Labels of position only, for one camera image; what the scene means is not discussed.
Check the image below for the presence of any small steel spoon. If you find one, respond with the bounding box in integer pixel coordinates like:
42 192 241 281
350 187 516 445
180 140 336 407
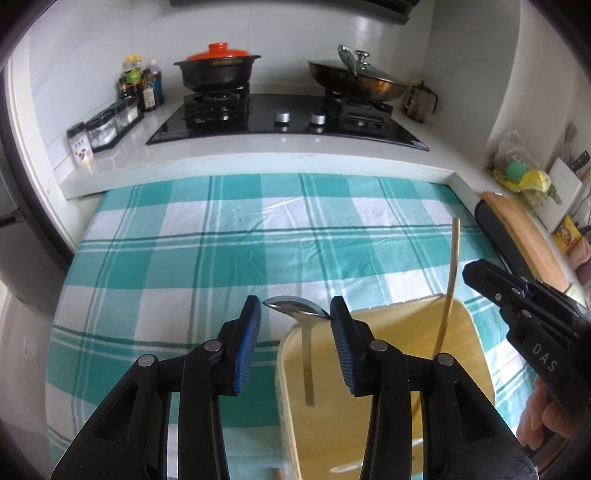
263 295 331 406

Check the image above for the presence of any person's right hand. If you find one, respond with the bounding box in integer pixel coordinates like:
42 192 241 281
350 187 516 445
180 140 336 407
516 377 577 450

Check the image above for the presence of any wooden cutting board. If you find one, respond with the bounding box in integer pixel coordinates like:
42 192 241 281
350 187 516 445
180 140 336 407
481 191 569 292

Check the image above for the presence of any cream plastic utensil holder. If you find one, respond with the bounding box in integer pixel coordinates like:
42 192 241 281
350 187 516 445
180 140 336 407
277 297 497 479

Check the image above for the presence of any white knife block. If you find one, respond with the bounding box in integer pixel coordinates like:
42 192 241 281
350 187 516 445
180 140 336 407
537 157 582 233

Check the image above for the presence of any plastic bag with produce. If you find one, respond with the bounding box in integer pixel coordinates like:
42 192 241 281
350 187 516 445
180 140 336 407
492 130 563 212

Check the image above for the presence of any teal white plaid tablecloth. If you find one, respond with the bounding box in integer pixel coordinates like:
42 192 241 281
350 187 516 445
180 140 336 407
44 173 541 480

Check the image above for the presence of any grey double-door refrigerator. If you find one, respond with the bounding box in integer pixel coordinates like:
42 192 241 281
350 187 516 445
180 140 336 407
1 138 73 316

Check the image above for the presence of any white spice shaker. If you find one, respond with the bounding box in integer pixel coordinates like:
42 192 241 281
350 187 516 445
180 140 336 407
66 122 94 166

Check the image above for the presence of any spice jar rack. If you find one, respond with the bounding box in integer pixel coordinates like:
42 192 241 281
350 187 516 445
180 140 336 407
85 98 143 153

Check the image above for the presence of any wok with glass lid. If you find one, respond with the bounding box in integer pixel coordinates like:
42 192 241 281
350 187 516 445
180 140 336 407
308 44 407 102

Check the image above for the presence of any black glass gas cooktop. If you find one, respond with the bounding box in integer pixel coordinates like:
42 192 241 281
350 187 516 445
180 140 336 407
147 89 429 151

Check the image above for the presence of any sauce bottles cluster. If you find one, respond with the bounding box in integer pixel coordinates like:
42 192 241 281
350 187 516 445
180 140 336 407
117 55 165 112

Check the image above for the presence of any black range hood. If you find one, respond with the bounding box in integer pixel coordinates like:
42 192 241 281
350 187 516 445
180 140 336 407
158 1 422 29

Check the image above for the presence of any black pot with red lid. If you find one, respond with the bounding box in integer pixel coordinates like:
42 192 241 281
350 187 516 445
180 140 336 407
174 42 260 93

